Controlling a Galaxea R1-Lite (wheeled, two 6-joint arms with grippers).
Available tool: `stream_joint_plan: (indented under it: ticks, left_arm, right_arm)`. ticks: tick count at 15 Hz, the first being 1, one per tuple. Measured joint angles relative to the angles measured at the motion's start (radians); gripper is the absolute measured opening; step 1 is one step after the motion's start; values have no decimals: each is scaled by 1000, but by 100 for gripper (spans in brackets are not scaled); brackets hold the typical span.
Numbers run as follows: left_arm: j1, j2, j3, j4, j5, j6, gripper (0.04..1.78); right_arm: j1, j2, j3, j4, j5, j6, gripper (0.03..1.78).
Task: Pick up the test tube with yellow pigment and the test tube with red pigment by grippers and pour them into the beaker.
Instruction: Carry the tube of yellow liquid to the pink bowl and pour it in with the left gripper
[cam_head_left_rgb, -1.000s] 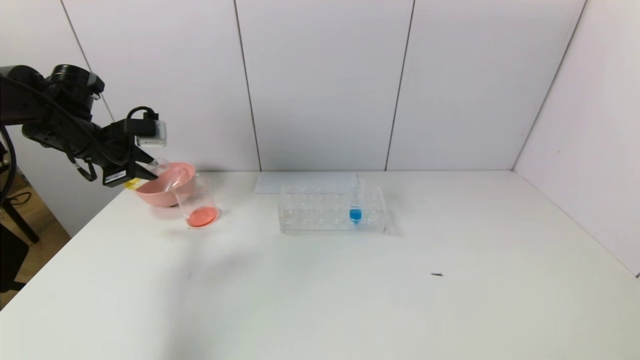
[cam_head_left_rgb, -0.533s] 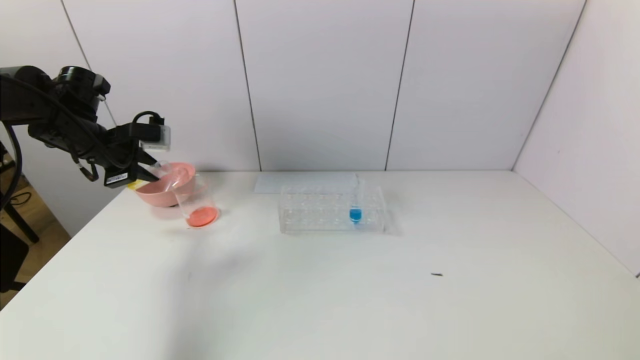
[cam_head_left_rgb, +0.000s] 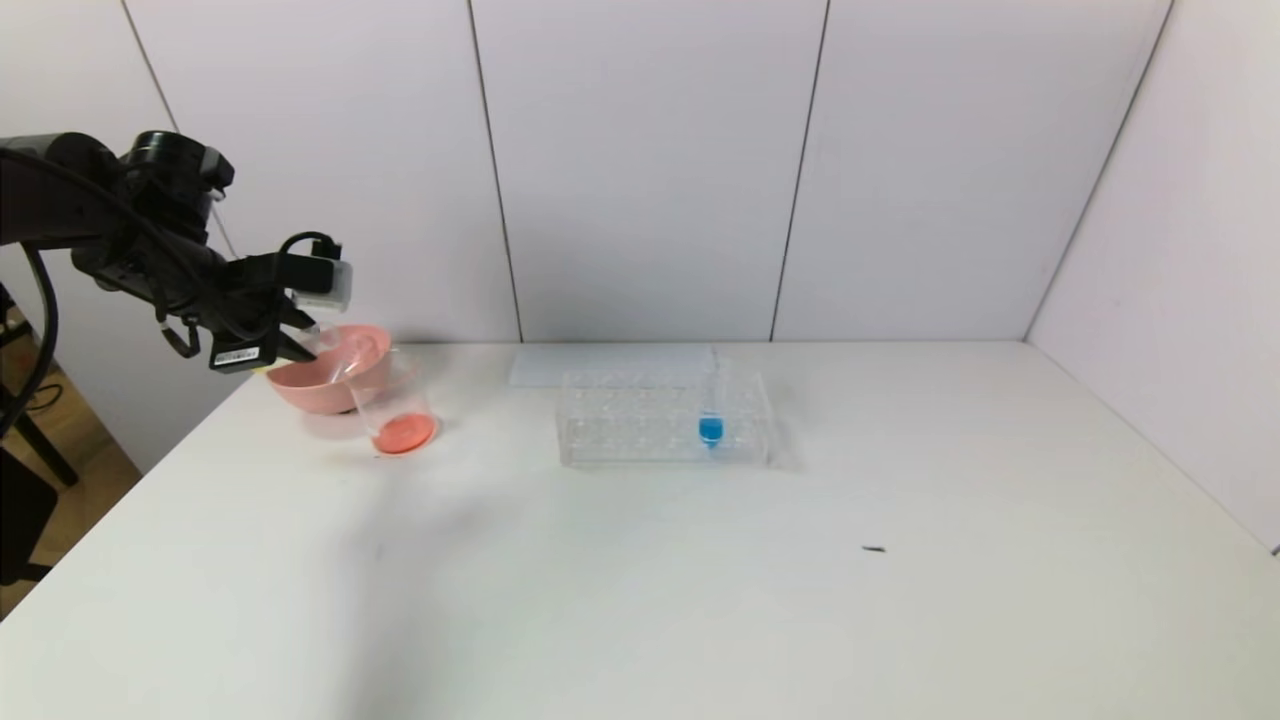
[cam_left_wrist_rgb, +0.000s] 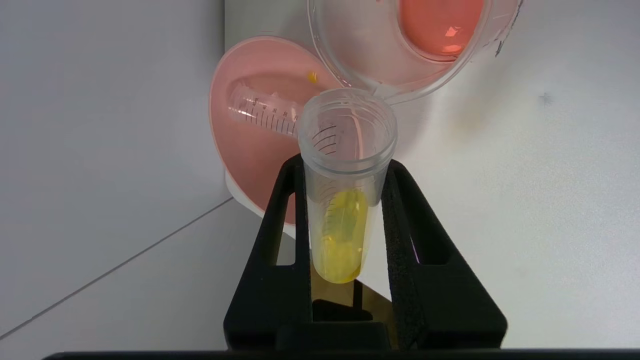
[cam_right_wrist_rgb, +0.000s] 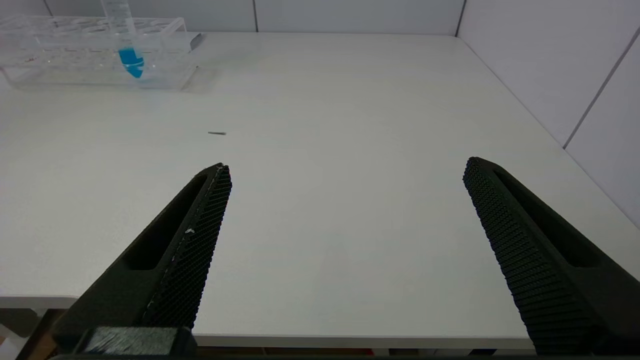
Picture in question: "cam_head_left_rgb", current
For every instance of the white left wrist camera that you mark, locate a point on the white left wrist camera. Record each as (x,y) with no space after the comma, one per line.
(325,285)

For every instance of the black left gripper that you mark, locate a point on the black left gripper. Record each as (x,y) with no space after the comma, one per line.
(243,354)

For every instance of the test tube with yellow pigment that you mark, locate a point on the test tube with yellow pigment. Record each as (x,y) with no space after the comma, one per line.
(322,340)

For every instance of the clear glass beaker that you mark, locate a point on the clear glass beaker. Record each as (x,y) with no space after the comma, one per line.
(405,432)

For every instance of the pink bowl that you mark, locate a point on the pink bowl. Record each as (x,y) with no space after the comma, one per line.
(320,390)

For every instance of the orange and black left arm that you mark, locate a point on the orange and black left arm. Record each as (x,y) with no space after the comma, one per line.
(90,215)

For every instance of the clear acrylic test tube rack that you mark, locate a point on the clear acrylic test tube rack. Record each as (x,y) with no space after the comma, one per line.
(640,420)

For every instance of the test tube with blue pigment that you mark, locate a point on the test tube with blue pigment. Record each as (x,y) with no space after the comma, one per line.
(710,430)

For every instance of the white paper sheet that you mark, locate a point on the white paper sheet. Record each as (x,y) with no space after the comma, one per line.
(560,365)

